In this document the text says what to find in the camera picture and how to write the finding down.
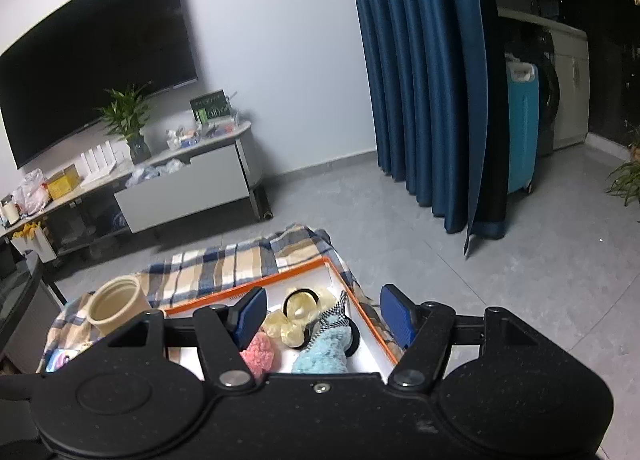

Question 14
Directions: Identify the light blue fluffy sock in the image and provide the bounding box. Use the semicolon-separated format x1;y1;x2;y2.
291;292;352;374

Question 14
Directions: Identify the orange rimmed white box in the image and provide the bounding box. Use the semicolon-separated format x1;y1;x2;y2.
165;257;397;379

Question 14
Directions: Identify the yellow cardboard box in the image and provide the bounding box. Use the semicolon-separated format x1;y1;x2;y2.
46;164;82;200

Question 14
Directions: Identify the white router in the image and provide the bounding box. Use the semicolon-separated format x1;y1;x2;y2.
80;140;132;186

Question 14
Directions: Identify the green black box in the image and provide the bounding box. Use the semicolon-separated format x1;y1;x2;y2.
190;90;235;126

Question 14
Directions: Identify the potted bamboo plant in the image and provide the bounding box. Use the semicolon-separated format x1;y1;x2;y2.
98;84;151;165

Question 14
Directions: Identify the black television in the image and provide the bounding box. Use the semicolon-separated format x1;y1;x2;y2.
1;0;198;167

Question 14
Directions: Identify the white tv cabinet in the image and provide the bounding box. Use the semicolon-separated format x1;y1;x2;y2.
1;121;272;263

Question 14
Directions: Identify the plaid blanket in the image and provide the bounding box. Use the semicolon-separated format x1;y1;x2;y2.
36;224;404;372

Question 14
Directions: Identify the white plastic bag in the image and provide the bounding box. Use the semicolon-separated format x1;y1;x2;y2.
12;168;51;216

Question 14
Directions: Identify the blue suitcase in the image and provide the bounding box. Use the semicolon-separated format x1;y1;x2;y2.
506;60;539;194

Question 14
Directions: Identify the white balcony cabinet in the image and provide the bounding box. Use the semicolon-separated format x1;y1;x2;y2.
499;8;590;157

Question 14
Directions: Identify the beige paper cup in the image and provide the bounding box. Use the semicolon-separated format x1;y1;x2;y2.
87;276;151;336

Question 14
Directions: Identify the balcony plant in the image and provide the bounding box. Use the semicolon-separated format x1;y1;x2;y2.
605;122;640;207

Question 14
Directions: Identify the black hair tie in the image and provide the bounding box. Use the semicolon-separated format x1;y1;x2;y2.
344;315;362;358

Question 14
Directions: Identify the cream scrunchie hair tie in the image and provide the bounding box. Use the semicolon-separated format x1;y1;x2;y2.
260;286;336;351

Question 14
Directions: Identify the pink fluffy sock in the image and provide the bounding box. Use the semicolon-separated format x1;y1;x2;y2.
240;331;276;379

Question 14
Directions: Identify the blue curtain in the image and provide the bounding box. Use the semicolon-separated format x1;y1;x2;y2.
356;0;510;240

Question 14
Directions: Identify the small blue tissue packet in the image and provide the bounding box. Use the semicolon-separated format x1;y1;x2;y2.
46;350;78;373

